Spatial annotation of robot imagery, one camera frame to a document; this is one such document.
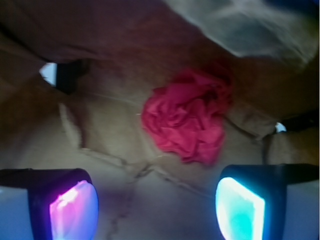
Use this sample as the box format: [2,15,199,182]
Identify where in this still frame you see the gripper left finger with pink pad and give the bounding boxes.
[0,168,99,240]

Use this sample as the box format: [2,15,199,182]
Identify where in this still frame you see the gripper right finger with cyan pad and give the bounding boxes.
[215,163,320,240]

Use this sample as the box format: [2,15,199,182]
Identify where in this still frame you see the red paper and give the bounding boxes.
[141,63,233,165]

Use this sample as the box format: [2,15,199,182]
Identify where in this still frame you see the brown paper bag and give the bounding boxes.
[0,0,320,240]

